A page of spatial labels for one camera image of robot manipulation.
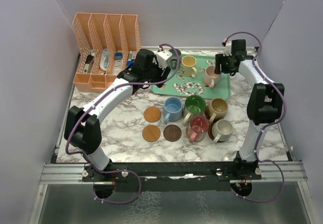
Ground light pink mug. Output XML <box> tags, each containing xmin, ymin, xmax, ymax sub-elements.
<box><xmin>204</xmin><ymin>66</ymin><xmax>221</xmax><ymax>88</ymax></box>

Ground green floral tray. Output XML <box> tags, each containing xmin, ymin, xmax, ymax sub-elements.
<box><xmin>151</xmin><ymin>55</ymin><xmax>231</xmax><ymax>99</ymax></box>

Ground light wood coaster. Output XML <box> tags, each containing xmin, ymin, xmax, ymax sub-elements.
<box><xmin>142</xmin><ymin>125</ymin><xmax>160</xmax><ymax>142</ymax></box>
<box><xmin>143</xmin><ymin>106</ymin><xmax>162</xmax><ymax>123</ymax></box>

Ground tan beige mug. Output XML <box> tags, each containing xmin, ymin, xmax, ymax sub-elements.
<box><xmin>207</xmin><ymin>98</ymin><xmax>228</xmax><ymax>122</ymax></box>

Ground blue mug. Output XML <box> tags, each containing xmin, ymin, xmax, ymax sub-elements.
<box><xmin>163</xmin><ymin>97</ymin><xmax>183</xmax><ymax>125</ymax></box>

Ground peach plastic file organizer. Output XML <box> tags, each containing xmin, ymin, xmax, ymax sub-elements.
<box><xmin>73</xmin><ymin>13</ymin><xmax>141</xmax><ymax>93</ymax></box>

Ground green mug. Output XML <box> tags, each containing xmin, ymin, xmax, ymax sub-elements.
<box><xmin>182</xmin><ymin>95</ymin><xmax>206</xmax><ymax>126</ymax></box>

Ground white speckled mug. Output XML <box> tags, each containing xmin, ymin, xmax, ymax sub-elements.
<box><xmin>211</xmin><ymin>119</ymin><xmax>233</xmax><ymax>143</ymax></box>

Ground red floral mug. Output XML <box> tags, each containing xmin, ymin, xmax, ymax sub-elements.
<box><xmin>189</xmin><ymin>116</ymin><xmax>210</xmax><ymax>143</ymax></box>

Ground dark walnut coaster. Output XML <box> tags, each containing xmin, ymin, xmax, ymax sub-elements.
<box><xmin>163</xmin><ymin>124</ymin><xmax>182</xmax><ymax>142</ymax></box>

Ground woven rattan coaster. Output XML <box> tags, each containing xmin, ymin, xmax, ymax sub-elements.
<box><xmin>185</xmin><ymin>126</ymin><xmax>191</xmax><ymax>139</ymax></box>

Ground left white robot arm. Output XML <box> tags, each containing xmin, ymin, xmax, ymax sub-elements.
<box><xmin>64</xmin><ymin>49</ymin><xmax>173</xmax><ymax>181</ymax></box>

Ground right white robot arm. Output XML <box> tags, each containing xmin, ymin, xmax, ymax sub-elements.
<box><xmin>214</xmin><ymin>39</ymin><xmax>285</xmax><ymax>179</ymax></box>

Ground blue tape dispenser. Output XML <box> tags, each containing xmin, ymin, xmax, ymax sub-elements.
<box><xmin>127</xmin><ymin>60</ymin><xmax>134</xmax><ymax>68</ymax></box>

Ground dark grey mug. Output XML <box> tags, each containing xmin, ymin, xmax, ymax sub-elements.
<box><xmin>167</xmin><ymin>48</ymin><xmax>182</xmax><ymax>70</ymax></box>

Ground blue eraser box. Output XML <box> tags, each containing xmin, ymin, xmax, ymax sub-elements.
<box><xmin>114</xmin><ymin>51</ymin><xmax>123</xmax><ymax>61</ymax></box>

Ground yellow mug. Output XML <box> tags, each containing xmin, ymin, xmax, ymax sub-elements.
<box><xmin>181</xmin><ymin>55</ymin><xmax>198</xmax><ymax>78</ymax></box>

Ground white blue pack in organizer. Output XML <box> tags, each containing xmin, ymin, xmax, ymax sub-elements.
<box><xmin>100</xmin><ymin>48</ymin><xmax>109</xmax><ymax>71</ymax></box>

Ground black white tool in organizer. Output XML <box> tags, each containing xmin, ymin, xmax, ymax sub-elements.
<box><xmin>83</xmin><ymin>49</ymin><xmax>95</xmax><ymax>74</ymax></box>

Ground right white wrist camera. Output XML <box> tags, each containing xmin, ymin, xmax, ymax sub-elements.
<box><xmin>222</xmin><ymin>39</ymin><xmax>232</xmax><ymax>57</ymax></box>

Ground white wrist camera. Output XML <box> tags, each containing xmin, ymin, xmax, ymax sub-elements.
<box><xmin>222</xmin><ymin>39</ymin><xmax>232</xmax><ymax>57</ymax></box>
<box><xmin>155</xmin><ymin>50</ymin><xmax>173</xmax><ymax>69</ymax></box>

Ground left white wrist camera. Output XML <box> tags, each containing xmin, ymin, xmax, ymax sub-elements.
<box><xmin>155</xmin><ymin>50</ymin><xmax>173</xmax><ymax>69</ymax></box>

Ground black mounting rail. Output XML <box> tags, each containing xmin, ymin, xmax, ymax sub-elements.
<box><xmin>82</xmin><ymin>160</ymin><xmax>261</xmax><ymax>192</ymax></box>

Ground aluminium frame rail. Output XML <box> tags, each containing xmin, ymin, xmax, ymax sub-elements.
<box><xmin>40</xmin><ymin>161</ymin><xmax>308</xmax><ymax>185</ymax></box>

